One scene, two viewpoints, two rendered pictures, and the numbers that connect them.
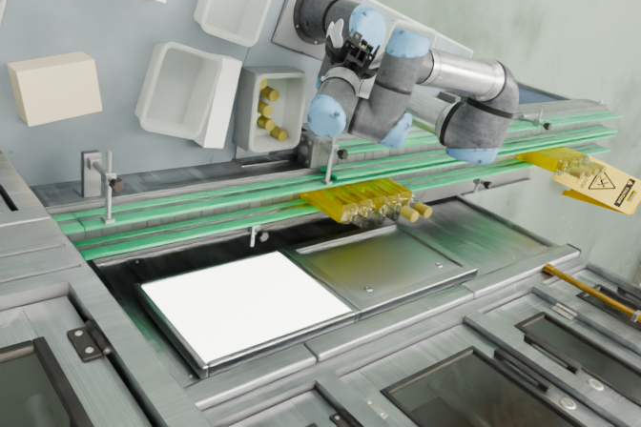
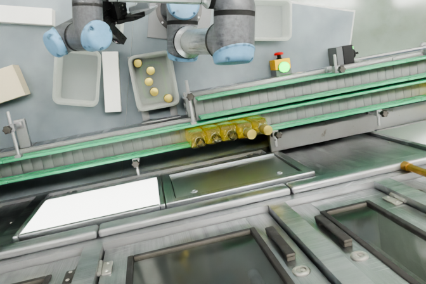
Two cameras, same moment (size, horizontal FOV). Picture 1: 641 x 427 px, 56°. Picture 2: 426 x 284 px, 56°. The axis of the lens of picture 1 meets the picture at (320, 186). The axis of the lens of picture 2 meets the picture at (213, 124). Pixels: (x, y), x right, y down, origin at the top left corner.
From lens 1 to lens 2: 1.10 m
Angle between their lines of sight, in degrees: 35
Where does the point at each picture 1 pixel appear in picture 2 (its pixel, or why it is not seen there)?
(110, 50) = (35, 62)
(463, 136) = (213, 43)
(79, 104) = (10, 92)
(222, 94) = (109, 75)
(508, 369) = (269, 243)
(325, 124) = (51, 45)
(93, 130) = (36, 111)
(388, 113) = (77, 23)
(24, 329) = not seen: outside the picture
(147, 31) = not seen: hidden behind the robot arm
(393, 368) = (160, 243)
